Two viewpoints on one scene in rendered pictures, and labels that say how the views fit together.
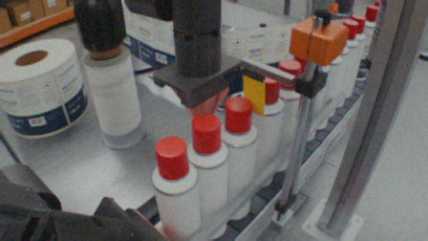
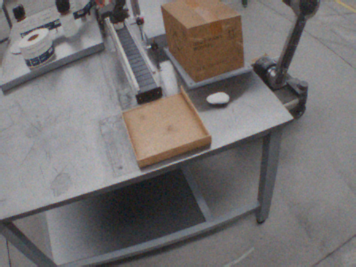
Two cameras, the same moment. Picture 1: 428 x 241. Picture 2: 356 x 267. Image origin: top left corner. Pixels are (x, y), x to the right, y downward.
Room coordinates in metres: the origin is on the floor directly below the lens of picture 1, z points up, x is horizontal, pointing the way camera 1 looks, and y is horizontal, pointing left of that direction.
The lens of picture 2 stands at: (-1.00, 1.29, 1.73)
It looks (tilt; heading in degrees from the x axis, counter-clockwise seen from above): 45 degrees down; 308
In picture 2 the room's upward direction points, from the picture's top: 11 degrees counter-clockwise
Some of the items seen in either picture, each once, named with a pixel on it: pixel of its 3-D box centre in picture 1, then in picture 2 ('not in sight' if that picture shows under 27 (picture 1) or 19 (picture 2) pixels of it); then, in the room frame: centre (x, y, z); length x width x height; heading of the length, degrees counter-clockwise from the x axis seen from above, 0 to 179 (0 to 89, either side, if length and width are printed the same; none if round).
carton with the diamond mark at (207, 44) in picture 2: not in sight; (202, 33); (-0.35, 0.15, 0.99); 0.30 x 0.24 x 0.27; 143
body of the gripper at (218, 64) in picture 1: (198, 53); not in sight; (0.35, 0.03, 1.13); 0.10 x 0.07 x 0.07; 139
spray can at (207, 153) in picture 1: (207, 184); not in sight; (0.27, 0.01, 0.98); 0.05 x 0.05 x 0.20
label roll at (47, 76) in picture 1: (40, 85); (36, 47); (0.58, 0.41, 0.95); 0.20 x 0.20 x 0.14
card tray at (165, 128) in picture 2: not in sight; (161, 122); (-0.39, 0.59, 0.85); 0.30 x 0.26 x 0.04; 139
